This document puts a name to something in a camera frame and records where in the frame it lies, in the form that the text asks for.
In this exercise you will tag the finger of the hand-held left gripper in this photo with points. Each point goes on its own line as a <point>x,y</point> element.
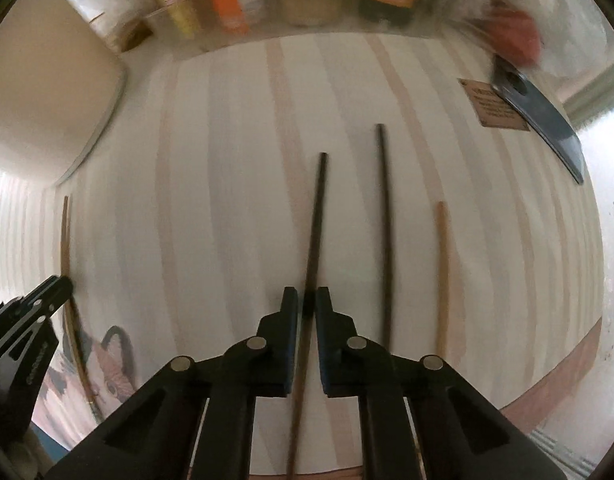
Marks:
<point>37,305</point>

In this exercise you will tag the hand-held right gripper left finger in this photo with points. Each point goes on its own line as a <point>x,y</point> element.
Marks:
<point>289,350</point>

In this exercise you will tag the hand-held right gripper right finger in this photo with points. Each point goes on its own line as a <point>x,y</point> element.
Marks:
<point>327,350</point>

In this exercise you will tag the dark chopstick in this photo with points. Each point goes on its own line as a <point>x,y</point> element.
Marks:
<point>317,220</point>
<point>385,220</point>

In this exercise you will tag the light wooden chopstick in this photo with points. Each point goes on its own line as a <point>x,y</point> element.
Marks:
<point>443,270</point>
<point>64,240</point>

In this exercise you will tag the striped cat print table mat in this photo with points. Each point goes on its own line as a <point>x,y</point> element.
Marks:
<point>212,185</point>

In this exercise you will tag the cream round utensil holder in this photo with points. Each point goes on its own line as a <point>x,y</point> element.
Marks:
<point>47,85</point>

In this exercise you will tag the brown card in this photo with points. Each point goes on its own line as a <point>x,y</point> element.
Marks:
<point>492,107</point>

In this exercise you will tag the window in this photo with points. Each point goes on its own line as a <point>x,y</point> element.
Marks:
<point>612,260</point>

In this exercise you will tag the clear plastic tray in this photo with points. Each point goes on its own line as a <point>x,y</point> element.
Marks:
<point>337,32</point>

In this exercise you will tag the dark blue smartphone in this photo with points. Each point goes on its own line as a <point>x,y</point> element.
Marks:
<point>542,115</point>

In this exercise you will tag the red round item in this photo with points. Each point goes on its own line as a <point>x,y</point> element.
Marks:
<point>512,35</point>

